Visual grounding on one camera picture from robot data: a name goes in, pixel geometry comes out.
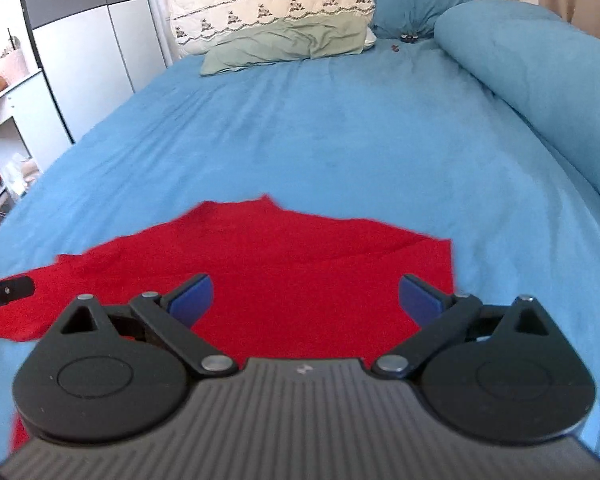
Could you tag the red knit garment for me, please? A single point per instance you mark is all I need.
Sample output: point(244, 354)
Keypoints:
point(285, 285)

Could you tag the green pillow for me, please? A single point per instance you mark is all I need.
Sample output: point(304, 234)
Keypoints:
point(319, 36)

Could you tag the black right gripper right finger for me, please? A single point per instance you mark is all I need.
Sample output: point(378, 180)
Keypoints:
point(505, 374)

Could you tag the white wardrobe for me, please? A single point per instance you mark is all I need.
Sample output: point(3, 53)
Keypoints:
point(95, 54)

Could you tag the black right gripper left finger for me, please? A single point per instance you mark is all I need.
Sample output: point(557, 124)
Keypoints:
point(106, 373)

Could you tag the blue bed sheet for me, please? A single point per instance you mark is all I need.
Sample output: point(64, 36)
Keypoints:
point(404, 136)

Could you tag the dark teal pillow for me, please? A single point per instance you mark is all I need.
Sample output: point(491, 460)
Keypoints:
point(395, 19)

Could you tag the rolled blue duvet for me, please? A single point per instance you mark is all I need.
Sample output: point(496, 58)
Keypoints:
point(543, 67)

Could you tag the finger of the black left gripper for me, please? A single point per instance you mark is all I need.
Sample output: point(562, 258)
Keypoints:
point(15, 289)

